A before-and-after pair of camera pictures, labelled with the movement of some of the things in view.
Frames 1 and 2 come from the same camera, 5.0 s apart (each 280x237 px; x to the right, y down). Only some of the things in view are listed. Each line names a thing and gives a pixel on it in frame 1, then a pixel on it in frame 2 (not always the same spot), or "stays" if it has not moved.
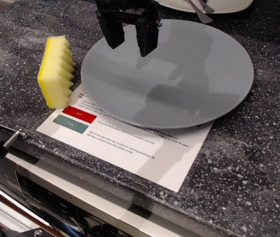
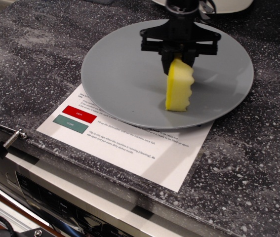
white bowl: [220, 6] stays
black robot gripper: [147, 25] to [180, 33]
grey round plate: [201, 71] stays
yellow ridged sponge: [55, 74] to [180, 78]
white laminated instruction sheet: [165, 156] stays
